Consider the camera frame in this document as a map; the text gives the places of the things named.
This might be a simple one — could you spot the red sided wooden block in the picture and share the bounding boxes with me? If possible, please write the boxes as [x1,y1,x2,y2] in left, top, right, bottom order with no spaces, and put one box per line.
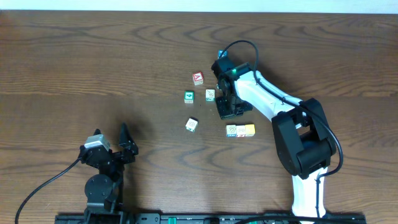
[236,125,246,138]

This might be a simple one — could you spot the yellow top wooden block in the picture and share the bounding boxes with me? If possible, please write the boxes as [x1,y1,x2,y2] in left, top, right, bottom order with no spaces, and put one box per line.
[245,124,256,137]

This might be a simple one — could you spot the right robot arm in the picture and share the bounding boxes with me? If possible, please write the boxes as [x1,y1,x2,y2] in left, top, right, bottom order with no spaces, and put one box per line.
[211,62,336,218]

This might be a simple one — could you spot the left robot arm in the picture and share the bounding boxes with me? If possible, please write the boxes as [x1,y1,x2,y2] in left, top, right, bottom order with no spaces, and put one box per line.
[78,123,139,223]

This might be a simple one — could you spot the green 4 wooden block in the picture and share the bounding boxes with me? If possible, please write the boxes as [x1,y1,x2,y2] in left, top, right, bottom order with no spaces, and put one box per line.
[184,91,195,104]

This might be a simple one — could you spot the red A wooden block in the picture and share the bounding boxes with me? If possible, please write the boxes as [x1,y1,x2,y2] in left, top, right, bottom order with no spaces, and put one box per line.
[192,72,204,85]

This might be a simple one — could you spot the green circle wooden block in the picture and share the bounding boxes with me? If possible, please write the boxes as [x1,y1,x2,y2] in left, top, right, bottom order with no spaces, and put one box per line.
[185,118,198,133]

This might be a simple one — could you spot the blue top wooden block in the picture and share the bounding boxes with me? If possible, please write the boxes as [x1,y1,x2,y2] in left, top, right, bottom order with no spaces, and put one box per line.
[218,50,228,58]

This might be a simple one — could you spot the left black cable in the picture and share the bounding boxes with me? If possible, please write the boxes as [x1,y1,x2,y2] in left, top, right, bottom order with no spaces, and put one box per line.
[14,157,82,224]

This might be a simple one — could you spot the black cable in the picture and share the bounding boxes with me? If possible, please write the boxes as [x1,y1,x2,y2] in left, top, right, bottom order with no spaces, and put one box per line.
[14,157,82,224]
[217,39,345,218]

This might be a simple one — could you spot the right black cable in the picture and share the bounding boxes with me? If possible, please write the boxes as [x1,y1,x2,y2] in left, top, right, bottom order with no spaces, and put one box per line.
[217,39,345,218]

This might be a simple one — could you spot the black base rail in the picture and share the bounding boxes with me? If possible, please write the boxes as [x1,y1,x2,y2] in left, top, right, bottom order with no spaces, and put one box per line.
[54,213,367,224]

